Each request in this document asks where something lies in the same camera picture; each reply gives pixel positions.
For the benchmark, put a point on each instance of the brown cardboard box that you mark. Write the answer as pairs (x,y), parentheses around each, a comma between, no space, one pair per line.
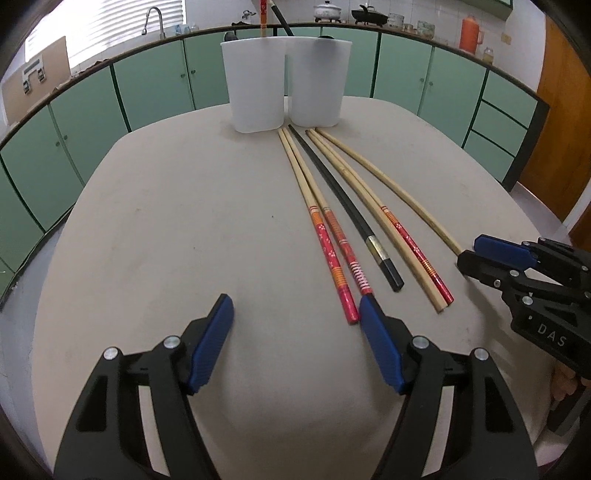
(35,80)

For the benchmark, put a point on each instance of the chrome sink faucet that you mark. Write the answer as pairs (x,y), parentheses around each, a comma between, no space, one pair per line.
(154,17)

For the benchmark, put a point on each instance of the black chopstick gold band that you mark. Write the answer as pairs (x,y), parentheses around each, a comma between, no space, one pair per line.
(374,245)

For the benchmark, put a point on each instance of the wooden door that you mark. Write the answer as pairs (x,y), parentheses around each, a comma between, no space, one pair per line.
(559,168)

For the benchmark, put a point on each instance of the white double utensil holder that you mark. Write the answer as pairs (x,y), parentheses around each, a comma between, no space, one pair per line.
(272,79)

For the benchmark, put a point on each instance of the black chopstick in holder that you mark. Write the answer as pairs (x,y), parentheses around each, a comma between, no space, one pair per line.
(280,18)

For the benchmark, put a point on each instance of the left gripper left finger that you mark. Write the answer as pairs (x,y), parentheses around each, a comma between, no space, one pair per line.
(104,437)

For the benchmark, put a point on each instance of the green lower kitchen cabinets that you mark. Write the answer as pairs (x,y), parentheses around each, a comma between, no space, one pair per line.
(48,157)

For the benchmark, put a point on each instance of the glass cups on counter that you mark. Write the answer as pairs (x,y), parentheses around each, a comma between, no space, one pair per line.
(422,29)

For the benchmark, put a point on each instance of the window blinds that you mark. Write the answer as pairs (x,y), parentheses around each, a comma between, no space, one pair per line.
(91,27)

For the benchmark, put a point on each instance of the red chopstick in holder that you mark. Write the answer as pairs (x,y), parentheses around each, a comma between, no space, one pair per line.
(263,17)

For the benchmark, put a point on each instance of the right hand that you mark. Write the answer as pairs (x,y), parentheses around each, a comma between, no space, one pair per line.
(563,383)

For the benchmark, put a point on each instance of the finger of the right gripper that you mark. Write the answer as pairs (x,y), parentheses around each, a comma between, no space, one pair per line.
(489,272)
(567,265)

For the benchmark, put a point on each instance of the red patterned chopstick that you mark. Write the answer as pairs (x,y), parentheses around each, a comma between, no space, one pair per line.
(331,258)

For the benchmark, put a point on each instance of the long plain bamboo chopstick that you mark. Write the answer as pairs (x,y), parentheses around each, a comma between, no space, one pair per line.
(419,209)

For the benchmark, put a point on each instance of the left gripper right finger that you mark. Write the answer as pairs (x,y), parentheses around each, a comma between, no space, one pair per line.
(487,438)

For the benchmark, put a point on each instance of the orange thermos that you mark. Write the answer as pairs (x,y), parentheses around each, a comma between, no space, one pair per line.
(471,36)

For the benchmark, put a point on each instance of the glass jar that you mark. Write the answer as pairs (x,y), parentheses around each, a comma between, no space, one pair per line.
(488,55)

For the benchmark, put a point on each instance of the white cooking pot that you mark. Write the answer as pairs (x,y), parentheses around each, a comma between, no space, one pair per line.
(327,12)

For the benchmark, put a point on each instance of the black wok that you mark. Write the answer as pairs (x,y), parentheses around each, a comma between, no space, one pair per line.
(369,15)

